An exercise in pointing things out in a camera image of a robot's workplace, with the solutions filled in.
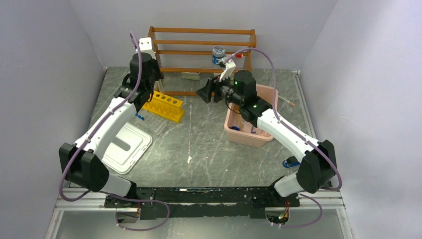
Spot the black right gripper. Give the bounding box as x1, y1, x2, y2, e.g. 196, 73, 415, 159
196, 70, 244, 107

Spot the white plastic lid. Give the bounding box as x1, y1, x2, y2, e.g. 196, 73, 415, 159
102, 122, 153, 175

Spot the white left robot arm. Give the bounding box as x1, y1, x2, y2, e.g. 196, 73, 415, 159
59, 52, 163, 207

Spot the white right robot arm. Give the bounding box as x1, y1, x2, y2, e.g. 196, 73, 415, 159
196, 70, 338, 206

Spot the white box left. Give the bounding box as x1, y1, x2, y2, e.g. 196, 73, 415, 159
181, 72, 200, 81

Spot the yellow test tube rack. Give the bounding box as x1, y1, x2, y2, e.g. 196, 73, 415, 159
142, 91, 185, 123

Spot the wooden shelf rack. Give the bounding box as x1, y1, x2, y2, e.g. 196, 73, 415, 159
147, 26, 257, 97

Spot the blue white jar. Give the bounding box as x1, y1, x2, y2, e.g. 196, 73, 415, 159
212, 45, 226, 65

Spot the pink plastic bin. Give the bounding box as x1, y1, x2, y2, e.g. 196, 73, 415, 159
223, 84, 274, 147

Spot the glass rod orange tip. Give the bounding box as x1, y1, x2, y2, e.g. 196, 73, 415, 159
278, 95, 295, 107

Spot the blue stapler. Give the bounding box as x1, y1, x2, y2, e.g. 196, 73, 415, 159
282, 157, 300, 168

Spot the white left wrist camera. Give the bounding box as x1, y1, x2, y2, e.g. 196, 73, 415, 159
135, 37, 157, 60

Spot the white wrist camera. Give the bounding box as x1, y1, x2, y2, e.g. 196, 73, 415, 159
135, 37, 157, 60
218, 59, 236, 82

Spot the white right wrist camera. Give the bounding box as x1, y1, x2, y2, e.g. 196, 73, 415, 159
218, 59, 236, 82

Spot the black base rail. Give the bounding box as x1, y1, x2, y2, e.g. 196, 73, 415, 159
104, 186, 300, 220

